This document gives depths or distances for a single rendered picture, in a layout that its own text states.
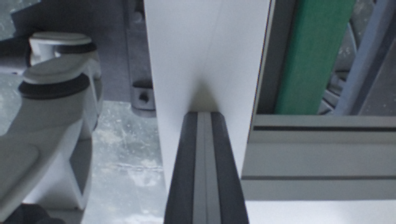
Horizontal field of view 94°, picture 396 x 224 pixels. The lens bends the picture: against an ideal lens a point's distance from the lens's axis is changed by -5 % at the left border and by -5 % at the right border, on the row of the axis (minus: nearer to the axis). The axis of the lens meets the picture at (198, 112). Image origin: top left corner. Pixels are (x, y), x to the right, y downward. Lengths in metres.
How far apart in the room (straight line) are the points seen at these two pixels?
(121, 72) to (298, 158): 0.87
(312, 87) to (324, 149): 0.05
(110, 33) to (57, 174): 0.68
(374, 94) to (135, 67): 0.81
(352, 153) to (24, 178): 0.31
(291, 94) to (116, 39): 0.82
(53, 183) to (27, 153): 0.09
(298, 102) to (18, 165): 0.28
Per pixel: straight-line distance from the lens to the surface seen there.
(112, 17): 0.92
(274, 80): 0.18
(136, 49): 0.88
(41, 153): 0.30
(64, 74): 0.50
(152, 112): 0.98
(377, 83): 0.61
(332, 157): 0.19
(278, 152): 0.17
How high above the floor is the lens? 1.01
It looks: 59 degrees down
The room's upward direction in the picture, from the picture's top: 178 degrees counter-clockwise
